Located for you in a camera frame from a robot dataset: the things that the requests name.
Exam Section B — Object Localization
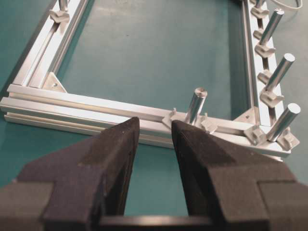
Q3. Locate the white ethernet cable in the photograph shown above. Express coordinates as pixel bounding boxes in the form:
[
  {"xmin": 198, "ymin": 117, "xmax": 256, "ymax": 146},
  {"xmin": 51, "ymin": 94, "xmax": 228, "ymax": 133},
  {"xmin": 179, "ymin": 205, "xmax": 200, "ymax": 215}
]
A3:
[{"xmin": 271, "ymin": 0, "xmax": 304, "ymax": 12}]

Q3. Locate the aluminium pin top left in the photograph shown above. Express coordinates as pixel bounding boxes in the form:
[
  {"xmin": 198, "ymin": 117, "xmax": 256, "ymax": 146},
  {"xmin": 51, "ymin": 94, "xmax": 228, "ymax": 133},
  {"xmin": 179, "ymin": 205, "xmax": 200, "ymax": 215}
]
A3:
[{"xmin": 58, "ymin": 0, "xmax": 69, "ymax": 12}]

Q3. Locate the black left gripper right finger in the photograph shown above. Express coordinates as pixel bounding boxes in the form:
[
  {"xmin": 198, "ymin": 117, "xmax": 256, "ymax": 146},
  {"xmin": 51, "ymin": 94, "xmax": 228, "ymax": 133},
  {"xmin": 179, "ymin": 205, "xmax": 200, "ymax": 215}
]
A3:
[{"xmin": 171, "ymin": 120, "xmax": 308, "ymax": 231}]

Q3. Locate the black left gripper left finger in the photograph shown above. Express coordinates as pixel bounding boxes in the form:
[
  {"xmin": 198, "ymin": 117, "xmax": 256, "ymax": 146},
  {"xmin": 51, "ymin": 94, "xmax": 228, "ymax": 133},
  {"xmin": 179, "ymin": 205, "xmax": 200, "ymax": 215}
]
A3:
[{"xmin": 0, "ymin": 117, "xmax": 140, "ymax": 231}]

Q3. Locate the aluminium pin on bottom rail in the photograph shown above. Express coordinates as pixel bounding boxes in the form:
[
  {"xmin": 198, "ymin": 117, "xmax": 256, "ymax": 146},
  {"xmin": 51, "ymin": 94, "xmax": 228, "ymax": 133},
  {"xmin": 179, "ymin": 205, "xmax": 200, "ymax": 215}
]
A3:
[{"xmin": 184, "ymin": 87, "xmax": 207, "ymax": 125}]

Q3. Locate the aluminium pin at right corner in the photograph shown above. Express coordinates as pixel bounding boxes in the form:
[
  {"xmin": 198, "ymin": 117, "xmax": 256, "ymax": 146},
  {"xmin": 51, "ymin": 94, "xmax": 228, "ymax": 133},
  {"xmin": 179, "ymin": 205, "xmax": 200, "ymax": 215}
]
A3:
[{"xmin": 267, "ymin": 103, "xmax": 301, "ymax": 142}]

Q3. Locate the aluminium pin rail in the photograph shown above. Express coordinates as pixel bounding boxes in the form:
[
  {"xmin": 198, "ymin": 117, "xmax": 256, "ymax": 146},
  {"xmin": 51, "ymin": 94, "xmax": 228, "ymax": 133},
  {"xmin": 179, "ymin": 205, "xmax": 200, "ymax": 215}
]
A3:
[
  {"xmin": 265, "ymin": 53, "xmax": 295, "ymax": 91},
  {"xmin": 259, "ymin": 9, "xmax": 284, "ymax": 45}
]

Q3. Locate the aluminium extrusion frame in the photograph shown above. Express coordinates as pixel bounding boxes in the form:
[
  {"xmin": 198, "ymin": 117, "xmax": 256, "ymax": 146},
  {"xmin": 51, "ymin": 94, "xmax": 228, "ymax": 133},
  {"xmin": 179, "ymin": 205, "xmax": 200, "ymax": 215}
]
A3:
[{"xmin": 0, "ymin": 0, "xmax": 299, "ymax": 159}]

